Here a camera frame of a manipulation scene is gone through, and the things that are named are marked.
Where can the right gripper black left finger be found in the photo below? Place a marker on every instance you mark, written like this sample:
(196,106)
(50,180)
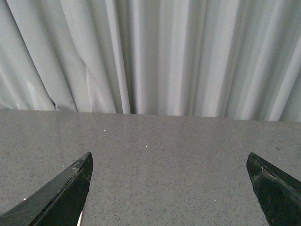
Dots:
(59,202)

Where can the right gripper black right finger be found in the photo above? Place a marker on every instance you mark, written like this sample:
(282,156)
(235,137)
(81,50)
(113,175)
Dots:
(278,193)

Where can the grey curtain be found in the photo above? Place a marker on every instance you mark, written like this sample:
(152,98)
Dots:
(239,59)

